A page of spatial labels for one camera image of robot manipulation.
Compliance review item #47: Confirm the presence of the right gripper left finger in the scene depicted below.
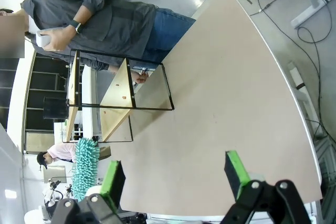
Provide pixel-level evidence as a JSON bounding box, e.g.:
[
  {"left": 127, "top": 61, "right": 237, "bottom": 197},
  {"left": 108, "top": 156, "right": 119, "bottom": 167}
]
[{"left": 51, "top": 159, "right": 127, "bottom": 224}]

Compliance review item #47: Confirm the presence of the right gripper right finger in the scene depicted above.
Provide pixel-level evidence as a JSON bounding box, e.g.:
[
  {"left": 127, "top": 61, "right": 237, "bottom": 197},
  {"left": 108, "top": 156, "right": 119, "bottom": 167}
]
[{"left": 219, "top": 150, "right": 313, "bottom": 224}]

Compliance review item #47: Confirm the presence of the teal microfiber duster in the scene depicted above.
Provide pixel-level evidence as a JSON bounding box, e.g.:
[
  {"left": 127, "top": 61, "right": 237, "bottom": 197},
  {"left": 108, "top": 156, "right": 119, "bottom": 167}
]
[{"left": 71, "top": 137, "right": 102, "bottom": 201}]

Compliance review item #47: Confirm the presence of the white box-shaped object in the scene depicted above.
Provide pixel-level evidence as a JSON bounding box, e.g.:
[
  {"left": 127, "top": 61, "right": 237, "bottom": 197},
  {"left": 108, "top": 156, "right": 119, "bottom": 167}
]
[{"left": 36, "top": 27, "right": 55, "bottom": 49}]

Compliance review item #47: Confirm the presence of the person's left forearm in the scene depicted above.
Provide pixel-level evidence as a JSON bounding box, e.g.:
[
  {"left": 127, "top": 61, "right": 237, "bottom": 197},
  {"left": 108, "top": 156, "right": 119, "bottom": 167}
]
[{"left": 75, "top": 5, "right": 97, "bottom": 27}]

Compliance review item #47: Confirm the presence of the person's right forearm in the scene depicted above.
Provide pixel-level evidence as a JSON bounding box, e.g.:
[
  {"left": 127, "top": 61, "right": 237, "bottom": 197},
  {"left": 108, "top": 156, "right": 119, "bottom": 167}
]
[{"left": 108, "top": 64, "right": 124, "bottom": 74}]

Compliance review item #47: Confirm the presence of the person's right hand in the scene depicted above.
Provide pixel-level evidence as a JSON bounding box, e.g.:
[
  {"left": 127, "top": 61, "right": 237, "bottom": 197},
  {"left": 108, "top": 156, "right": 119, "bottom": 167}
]
[{"left": 130, "top": 70, "right": 150, "bottom": 85}]

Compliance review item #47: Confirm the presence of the person's left hand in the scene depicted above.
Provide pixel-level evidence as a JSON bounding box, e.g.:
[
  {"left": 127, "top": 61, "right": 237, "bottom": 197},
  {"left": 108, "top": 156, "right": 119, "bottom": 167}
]
[{"left": 43, "top": 26, "right": 77, "bottom": 51}]

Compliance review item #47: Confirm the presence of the brown cardboard box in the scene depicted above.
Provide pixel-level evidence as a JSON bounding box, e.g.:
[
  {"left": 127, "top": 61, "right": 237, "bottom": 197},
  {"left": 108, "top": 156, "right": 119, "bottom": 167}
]
[{"left": 98, "top": 145, "right": 112, "bottom": 161}]

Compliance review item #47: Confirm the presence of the person in pink shirt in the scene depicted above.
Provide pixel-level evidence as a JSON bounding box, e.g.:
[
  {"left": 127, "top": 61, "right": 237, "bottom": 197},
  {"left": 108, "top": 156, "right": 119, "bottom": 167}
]
[{"left": 36, "top": 142, "right": 78, "bottom": 169}]

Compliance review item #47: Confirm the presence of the white flat panel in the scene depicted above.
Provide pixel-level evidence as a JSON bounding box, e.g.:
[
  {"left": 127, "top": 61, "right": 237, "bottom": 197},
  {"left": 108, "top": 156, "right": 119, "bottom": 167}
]
[{"left": 81, "top": 64, "right": 97, "bottom": 137}]

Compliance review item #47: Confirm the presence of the black square box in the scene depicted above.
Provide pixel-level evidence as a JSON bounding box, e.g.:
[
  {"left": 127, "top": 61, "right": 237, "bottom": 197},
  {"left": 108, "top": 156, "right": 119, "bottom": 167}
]
[{"left": 43, "top": 97, "right": 68, "bottom": 120}]

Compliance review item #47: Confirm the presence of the dark wooden shelving unit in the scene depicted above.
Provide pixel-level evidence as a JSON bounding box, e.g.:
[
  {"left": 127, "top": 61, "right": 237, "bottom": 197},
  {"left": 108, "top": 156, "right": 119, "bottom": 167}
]
[{"left": 22, "top": 50, "right": 71, "bottom": 154}]

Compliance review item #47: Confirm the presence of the person in grey shirt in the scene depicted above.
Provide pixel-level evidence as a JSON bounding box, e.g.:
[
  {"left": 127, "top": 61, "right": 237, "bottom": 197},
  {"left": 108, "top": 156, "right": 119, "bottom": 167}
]
[{"left": 0, "top": 0, "right": 197, "bottom": 78}]

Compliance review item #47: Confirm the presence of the dark wrist watch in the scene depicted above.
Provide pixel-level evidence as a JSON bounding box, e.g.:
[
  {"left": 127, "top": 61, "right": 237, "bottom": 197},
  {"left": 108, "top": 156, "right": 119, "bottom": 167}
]
[{"left": 68, "top": 19, "right": 83, "bottom": 34}]

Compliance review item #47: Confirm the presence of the white cable duct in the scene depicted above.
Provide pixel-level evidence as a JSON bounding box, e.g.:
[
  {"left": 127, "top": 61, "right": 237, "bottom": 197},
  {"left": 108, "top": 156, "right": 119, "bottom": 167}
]
[{"left": 287, "top": 61, "right": 320, "bottom": 122}]

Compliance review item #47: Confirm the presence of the looped black floor cable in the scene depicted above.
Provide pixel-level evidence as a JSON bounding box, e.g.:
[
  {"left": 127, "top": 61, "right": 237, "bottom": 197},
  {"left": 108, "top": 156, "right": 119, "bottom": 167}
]
[{"left": 298, "top": 26, "right": 336, "bottom": 141}]

